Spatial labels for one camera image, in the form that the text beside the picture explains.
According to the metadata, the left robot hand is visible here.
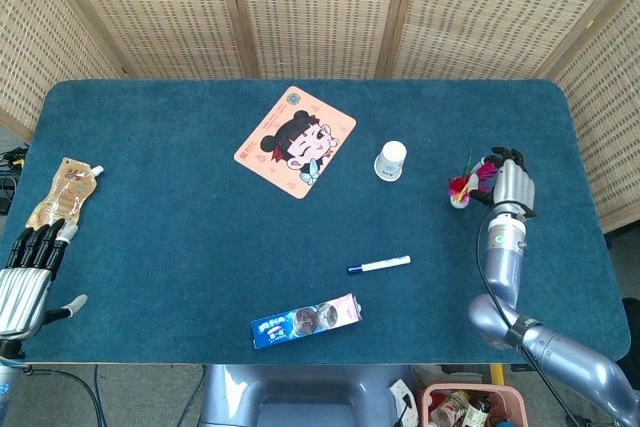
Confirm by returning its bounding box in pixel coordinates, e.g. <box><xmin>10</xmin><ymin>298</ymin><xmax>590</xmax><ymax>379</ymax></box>
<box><xmin>0</xmin><ymin>218</ymin><xmax>89</xmax><ymax>341</ymax></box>

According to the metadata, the white paper cup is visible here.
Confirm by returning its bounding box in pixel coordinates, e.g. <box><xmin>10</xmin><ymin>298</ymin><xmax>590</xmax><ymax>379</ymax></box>
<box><xmin>373</xmin><ymin>140</ymin><xmax>408</xmax><ymax>182</ymax></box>

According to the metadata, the white marker with blue cap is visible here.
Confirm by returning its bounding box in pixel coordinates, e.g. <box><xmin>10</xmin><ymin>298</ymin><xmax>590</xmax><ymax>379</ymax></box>
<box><xmin>347</xmin><ymin>255</ymin><xmax>412</xmax><ymax>275</ymax></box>

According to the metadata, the white power strip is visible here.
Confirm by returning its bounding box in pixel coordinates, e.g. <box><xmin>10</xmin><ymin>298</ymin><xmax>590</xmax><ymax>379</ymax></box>
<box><xmin>389</xmin><ymin>379</ymin><xmax>419</xmax><ymax>423</ymax></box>

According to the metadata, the brown spouted drink pouch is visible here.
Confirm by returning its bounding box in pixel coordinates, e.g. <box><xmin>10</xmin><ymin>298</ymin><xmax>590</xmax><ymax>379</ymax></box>
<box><xmin>25</xmin><ymin>156</ymin><xmax>105</xmax><ymax>241</ymax></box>

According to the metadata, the orange cartoon girl mouse pad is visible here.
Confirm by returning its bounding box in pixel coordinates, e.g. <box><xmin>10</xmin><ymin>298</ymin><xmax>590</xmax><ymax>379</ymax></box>
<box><xmin>233</xmin><ymin>85</ymin><xmax>358</xmax><ymax>200</ymax></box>

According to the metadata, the pink plastic basket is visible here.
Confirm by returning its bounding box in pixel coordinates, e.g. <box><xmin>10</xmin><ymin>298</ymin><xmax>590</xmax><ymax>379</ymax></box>
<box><xmin>421</xmin><ymin>382</ymin><xmax>527</xmax><ymax>427</ymax></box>

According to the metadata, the blue-grey robot torso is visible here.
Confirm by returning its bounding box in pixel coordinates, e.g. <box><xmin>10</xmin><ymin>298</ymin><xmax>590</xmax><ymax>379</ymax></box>
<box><xmin>199</xmin><ymin>364</ymin><xmax>416</xmax><ymax>427</ymax></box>

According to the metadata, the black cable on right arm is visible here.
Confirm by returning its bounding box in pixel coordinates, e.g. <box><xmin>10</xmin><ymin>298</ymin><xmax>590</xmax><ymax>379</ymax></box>
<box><xmin>476</xmin><ymin>209</ymin><xmax>581</xmax><ymax>427</ymax></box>

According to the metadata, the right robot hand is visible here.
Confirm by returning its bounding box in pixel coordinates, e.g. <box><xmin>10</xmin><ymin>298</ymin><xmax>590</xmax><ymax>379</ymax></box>
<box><xmin>469</xmin><ymin>146</ymin><xmax>536</xmax><ymax>221</ymax></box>

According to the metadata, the blue Oreo cookie box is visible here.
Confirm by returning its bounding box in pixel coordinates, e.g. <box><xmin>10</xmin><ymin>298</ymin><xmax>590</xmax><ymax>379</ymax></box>
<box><xmin>250</xmin><ymin>293</ymin><xmax>364</xmax><ymax>351</ymax></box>

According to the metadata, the black cable bundle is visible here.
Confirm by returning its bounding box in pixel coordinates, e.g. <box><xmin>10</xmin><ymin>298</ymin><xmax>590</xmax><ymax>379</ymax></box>
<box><xmin>0</xmin><ymin>145</ymin><xmax>30</xmax><ymax>171</ymax></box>

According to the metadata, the colourful feather toy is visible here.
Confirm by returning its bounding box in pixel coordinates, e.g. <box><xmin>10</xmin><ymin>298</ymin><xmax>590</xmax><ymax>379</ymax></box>
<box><xmin>447</xmin><ymin>149</ymin><xmax>501</xmax><ymax>211</ymax></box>

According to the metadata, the woven bamboo screen panel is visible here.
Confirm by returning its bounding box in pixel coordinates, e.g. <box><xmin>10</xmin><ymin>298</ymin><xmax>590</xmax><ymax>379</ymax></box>
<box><xmin>0</xmin><ymin>0</ymin><xmax>126</xmax><ymax>143</ymax></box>
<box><xmin>39</xmin><ymin>0</ymin><xmax>259</xmax><ymax>81</ymax></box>
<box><xmin>542</xmin><ymin>0</ymin><xmax>640</xmax><ymax>234</ymax></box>
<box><xmin>377</xmin><ymin>0</ymin><xmax>640</xmax><ymax>81</ymax></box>
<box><xmin>224</xmin><ymin>0</ymin><xmax>416</xmax><ymax>81</ymax></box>

